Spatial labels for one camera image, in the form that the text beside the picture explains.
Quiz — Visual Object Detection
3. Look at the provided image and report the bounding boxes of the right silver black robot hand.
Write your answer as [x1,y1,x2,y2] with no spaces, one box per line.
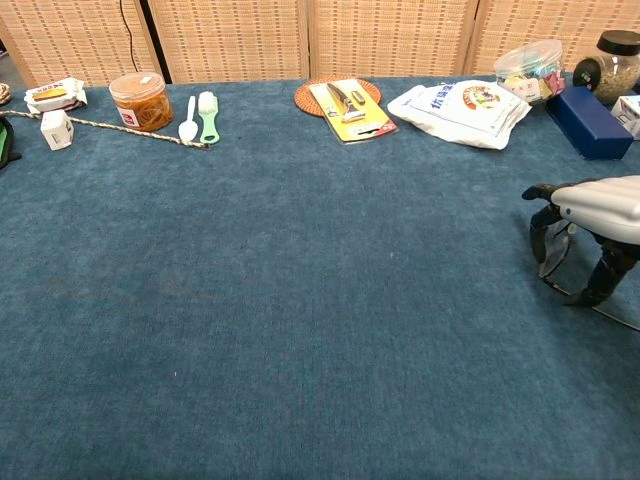
[522,175,640,307]

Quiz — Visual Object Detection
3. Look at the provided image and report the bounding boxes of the thin metal-framed eyeglasses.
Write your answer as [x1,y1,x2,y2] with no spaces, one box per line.
[537,222,640,332]

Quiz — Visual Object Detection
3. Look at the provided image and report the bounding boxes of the dark blue rectangular box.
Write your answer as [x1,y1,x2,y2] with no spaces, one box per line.
[544,85,635,162]

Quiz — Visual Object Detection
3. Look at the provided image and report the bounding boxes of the white blue milk carton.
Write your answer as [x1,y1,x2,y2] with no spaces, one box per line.
[610,93,640,141]

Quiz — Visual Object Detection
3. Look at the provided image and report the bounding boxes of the glass jar with black lid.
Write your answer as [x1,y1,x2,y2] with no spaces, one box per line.
[572,29,640,106]

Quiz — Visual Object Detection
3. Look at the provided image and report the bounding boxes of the clear tub of colourful clips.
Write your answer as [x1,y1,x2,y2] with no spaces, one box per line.
[493,38,567,105]

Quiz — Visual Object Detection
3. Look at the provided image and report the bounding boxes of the white printed plastic bag pack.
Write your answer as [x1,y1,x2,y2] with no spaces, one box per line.
[387,78,533,151]

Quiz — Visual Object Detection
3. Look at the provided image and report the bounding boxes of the razor in yellow blister pack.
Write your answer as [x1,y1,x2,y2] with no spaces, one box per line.
[308,78,400,146]

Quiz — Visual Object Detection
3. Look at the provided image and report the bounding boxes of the bamboo folding screen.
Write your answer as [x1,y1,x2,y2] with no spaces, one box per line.
[0,0,640,89]

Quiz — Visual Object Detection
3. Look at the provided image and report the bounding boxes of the round woven rattan coaster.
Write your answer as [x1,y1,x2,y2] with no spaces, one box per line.
[293,77,383,119]

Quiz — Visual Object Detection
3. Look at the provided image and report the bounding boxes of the mint green scrub brush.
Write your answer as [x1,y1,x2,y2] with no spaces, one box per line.
[197,90,222,146]

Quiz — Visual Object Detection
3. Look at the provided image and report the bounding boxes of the blue table cloth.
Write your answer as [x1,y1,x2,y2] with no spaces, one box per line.
[0,74,640,480]

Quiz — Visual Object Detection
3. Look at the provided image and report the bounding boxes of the white plastic spoon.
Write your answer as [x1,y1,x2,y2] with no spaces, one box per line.
[177,95,199,142]

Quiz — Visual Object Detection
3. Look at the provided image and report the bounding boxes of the clear jar of rubber bands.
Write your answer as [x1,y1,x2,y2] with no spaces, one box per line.
[108,72,175,133]

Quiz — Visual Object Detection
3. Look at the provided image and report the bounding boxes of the black stand pole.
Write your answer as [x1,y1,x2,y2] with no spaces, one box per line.
[137,0,174,85]

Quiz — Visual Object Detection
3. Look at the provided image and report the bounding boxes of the small white carton box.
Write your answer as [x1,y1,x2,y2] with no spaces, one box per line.
[39,109,75,152]

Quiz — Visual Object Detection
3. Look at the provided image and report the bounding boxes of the cake snack in white wrapper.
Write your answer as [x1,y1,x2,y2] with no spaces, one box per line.
[23,77,89,115]

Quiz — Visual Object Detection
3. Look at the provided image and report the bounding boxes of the green cloth with black trim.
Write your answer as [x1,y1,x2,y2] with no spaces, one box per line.
[0,114,22,171]

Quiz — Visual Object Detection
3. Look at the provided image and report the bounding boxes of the thin black hanging cable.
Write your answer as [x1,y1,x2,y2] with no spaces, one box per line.
[118,0,141,74]

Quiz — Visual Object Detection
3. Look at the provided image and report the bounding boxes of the beige braided rope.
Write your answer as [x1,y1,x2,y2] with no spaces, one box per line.
[0,82,210,150]

